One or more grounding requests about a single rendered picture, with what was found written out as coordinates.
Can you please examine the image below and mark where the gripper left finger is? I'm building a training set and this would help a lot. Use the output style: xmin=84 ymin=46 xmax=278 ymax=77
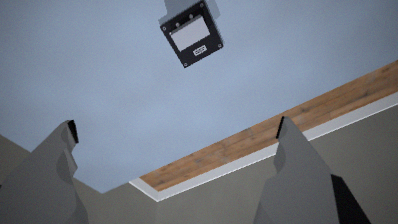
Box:
xmin=0 ymin=120 xmax=89 ymax=224

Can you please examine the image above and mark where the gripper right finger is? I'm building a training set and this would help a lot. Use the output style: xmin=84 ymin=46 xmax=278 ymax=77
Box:
xmin=253 ymin=116 xmax=371 ymax=224

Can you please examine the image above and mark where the grey slotted metal block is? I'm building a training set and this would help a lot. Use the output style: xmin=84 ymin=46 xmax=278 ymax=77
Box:
xmin=171 ymin=15 xmax=210 ymax=51

